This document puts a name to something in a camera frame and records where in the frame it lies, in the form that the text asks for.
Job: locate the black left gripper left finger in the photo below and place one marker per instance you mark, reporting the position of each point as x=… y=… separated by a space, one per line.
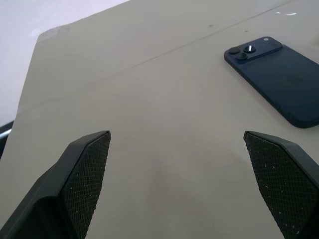
x=74 y=179

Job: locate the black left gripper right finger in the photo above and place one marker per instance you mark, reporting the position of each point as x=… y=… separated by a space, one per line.
x=281 y=179

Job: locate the dark blue smartphone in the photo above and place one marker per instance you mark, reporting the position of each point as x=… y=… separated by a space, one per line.
x=274 y=82

